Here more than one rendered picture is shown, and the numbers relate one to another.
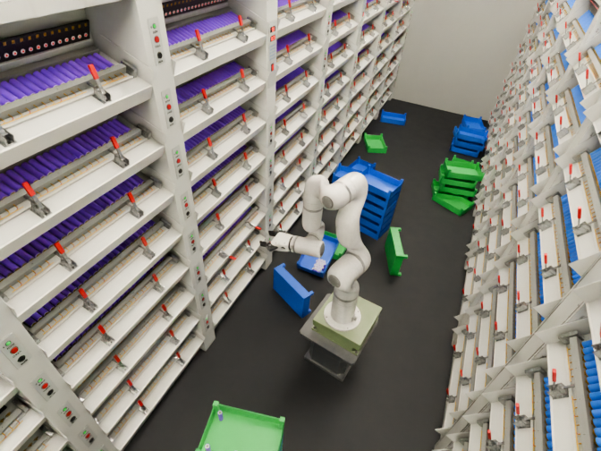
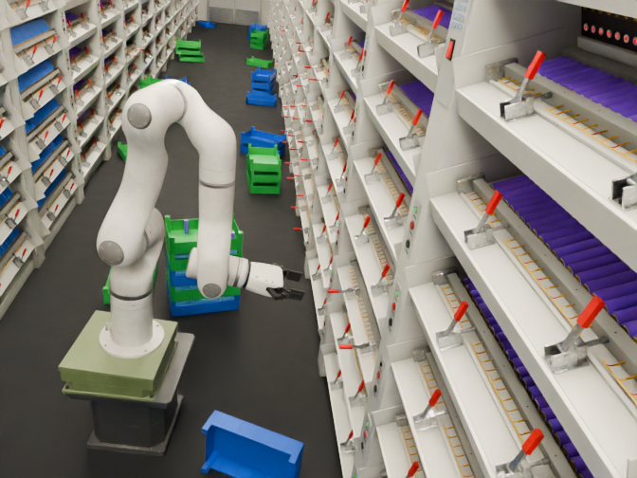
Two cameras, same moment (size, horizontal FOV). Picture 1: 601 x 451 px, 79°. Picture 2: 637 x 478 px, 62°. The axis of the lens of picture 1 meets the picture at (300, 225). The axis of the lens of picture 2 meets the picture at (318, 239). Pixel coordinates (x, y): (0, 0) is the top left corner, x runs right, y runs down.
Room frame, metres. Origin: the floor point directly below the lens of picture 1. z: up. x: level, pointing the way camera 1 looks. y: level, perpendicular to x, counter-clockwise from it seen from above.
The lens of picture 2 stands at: (2.49, -0.46, 1.50)
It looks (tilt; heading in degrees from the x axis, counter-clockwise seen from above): 29 degrees down; 149
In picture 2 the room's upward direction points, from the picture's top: 7 degrees clockwise
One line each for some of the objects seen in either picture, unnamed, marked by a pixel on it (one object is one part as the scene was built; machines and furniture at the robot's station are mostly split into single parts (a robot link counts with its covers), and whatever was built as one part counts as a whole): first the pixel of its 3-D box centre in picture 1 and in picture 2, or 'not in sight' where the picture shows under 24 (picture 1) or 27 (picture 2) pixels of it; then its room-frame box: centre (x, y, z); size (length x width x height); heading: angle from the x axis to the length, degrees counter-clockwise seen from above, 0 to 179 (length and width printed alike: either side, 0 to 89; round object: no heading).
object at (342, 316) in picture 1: (343, 304); (132, 313); (1.13, -0.25, 0.47); 0.19 x 0.19 x 0.18
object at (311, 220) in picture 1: (313, 225); (214, 237); (1.32, -0.06, 0.80); 0.16 x 0.09 x 0.30; 159
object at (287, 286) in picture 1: (292, 290); (250, 458); (1.48, 0.01, 0.10); 0.30 x 0.08 x 0.20; 43
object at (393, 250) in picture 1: (395, 251); not in sight; (1.92, -0.70, 0.10); 0.30 x 0.08 x 0.20; 1
